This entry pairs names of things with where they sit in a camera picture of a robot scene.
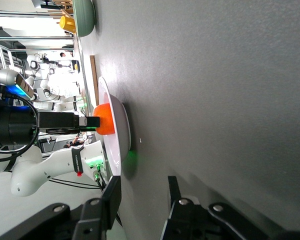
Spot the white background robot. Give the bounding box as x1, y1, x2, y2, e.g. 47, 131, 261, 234
27, 53, 81, 112

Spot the wooden mug rack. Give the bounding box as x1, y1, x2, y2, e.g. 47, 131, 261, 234
48, 0, 75, 20

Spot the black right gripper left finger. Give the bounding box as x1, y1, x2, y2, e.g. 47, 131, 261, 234
0, 175, 122, 240

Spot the pale green bowl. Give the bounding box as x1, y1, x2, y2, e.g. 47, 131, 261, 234
72, 0, 97, 38

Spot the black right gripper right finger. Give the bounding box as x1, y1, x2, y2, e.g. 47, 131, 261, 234
159, 175, 300, 240

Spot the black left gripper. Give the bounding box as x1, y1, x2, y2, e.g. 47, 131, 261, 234
38, 111, 101, 135

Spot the seated person in dark clothes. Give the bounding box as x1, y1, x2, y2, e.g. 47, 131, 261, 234
63, 136, 87, 149

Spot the white plate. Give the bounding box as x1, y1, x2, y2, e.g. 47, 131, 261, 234
97, 76, 132, 177

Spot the wooden cutting board, metal handle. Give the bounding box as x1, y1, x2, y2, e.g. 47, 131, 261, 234
89, 55, 100, 107

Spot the thin black cable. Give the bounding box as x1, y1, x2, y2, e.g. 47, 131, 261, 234
49, 178, 104, 190

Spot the black arm base cable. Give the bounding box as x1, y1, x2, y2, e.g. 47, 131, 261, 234
95, 163, 123, 226
93, 171, 123, 227

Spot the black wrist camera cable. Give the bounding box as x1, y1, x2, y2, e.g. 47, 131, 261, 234
0, 92, 40, 163

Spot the yellow mug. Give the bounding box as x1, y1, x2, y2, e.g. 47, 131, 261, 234
59, 15, 77, 35

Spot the orange fruit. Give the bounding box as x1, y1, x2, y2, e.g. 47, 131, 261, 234
93, 103, 116, 136

